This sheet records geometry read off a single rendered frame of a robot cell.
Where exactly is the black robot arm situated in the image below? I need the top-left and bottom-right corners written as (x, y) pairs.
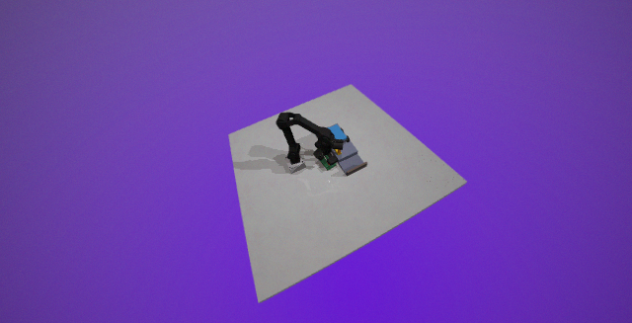
top-left (276, 112), bottom-right (344, 165)

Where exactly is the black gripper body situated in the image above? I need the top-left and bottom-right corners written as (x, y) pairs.
top-left (315, 141), bottom-right (338, 166)

